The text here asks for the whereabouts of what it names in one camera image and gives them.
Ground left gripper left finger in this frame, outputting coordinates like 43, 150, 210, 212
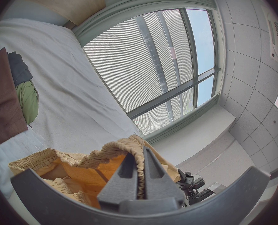
97, 151, 139, 210

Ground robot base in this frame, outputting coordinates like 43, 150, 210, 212
206, 182, 225, 193

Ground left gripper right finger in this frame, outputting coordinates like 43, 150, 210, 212
142, 146, 185, 203

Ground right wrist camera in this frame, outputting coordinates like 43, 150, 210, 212
183, 171, 204, 189

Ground bed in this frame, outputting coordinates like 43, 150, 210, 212
0, 0, 145, 210

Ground brown garment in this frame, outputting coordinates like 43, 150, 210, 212
0, 48, 29, 153

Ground tan drawstring shorts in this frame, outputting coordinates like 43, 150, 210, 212
8, 135, 181, 210

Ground black garment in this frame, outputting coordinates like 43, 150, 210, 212
8, 52, 33, 86

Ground green garment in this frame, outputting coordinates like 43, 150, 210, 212
15, 80, 39, 125

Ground grey-green curtain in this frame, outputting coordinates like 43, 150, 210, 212
73, 0, 218, 47

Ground window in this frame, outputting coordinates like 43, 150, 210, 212
82, 7, 222, 138

